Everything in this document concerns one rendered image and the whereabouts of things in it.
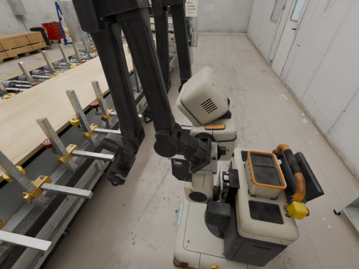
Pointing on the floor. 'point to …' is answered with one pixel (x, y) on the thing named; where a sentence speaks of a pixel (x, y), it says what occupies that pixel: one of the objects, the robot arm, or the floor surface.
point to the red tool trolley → (53, 31)
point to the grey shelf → (351, 210)
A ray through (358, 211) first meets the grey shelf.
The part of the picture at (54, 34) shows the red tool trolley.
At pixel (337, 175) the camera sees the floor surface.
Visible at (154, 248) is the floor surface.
